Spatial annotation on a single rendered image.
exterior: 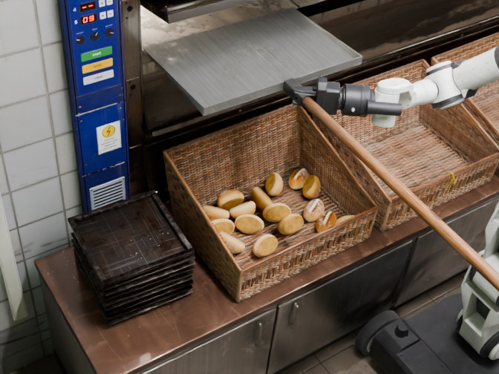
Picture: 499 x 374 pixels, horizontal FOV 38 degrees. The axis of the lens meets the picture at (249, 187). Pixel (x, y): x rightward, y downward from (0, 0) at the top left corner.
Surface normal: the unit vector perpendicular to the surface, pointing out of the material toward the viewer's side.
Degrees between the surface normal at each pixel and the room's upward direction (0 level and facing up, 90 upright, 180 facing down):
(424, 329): 0
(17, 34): 90
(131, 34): 90
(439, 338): 0
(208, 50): 0
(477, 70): 78
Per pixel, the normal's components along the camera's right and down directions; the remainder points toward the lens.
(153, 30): 0.07, -0.72
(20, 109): 0.55, 0.61
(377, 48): 0.54, 0.33
